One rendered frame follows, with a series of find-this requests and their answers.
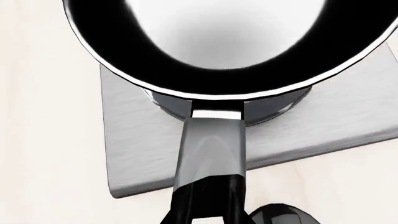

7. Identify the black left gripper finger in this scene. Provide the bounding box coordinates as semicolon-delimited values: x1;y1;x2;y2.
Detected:
249;202;315;224

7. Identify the black frying pan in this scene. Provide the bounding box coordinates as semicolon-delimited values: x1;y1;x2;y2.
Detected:
61;0;398;224

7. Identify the grey rectangular board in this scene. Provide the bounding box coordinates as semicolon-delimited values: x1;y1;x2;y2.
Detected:
99;39;398;200

